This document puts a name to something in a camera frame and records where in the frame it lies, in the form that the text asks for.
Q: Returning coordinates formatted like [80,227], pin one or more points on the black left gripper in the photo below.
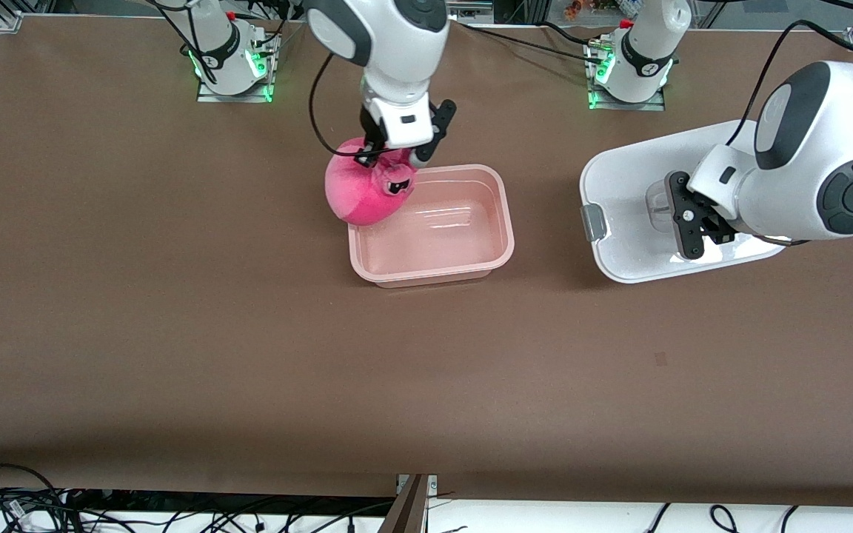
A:
[713,224]

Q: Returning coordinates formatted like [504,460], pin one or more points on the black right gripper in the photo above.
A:
[372,152]

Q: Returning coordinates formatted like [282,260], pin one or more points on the pink plush toy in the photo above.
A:
[356,196]

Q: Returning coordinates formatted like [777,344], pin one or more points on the white box lid grey latches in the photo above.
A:
[619,185]

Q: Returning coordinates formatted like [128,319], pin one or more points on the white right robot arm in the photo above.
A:
[397,44]

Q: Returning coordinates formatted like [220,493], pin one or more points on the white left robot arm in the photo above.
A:
[804,170]

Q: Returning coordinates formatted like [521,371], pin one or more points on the pink plastic box base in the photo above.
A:
[471,222]

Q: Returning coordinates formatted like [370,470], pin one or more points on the grey metal shelf box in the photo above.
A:
[471,9]

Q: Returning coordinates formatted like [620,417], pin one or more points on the brown table cover sheet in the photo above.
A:
[426,370]

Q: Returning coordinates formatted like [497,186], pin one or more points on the colourful small figurines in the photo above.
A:
[574,9]

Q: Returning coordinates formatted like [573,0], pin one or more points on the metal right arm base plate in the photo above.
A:
[206,97]

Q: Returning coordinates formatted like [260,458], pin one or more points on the silver metal bracket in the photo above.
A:
[432,483]

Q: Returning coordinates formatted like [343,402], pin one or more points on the brown table support post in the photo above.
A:
[406,514]

